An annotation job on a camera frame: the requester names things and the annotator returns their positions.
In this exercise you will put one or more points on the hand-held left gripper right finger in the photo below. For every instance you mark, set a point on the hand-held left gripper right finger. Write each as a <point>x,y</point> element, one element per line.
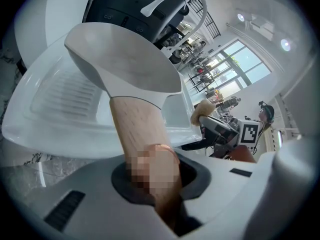
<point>220,196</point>

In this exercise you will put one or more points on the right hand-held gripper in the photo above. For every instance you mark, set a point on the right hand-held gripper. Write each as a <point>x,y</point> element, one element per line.
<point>250,134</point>

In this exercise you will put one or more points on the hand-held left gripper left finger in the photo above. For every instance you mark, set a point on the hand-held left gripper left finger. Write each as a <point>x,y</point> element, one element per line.
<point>100,204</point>

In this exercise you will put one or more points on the beige fibrous scrubber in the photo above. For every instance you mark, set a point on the beige fibrous scrubber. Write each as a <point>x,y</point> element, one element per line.
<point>202,111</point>

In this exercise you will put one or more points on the large white bowl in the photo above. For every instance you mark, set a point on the large white bowl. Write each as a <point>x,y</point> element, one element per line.
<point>125,59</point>

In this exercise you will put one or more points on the person's right forearm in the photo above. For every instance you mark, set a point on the person's right forearm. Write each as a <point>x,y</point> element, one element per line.
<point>243,155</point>

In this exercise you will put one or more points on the large glass window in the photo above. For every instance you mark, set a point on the large glass window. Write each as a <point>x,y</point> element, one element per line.
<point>240,64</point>

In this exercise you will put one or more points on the white sink with washboard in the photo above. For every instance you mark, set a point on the white sink with washboard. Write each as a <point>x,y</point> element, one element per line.
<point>62,114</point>

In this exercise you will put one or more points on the black balcony railing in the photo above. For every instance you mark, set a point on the black balcony railing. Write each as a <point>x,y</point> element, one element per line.
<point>210,21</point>

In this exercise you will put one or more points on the round ceiling lamp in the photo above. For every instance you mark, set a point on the round ceiling lamp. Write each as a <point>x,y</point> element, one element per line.
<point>285,44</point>
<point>240,16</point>

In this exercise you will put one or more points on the white arched faucet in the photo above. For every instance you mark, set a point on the white arched faucet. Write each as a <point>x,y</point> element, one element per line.
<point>200,6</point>

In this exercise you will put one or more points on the dark grey machine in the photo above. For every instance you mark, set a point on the dark grey machine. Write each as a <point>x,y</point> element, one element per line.
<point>120,4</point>

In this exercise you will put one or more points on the marble patterned counter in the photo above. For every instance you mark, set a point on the marble patterned counter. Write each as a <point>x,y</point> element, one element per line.
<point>7,56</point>

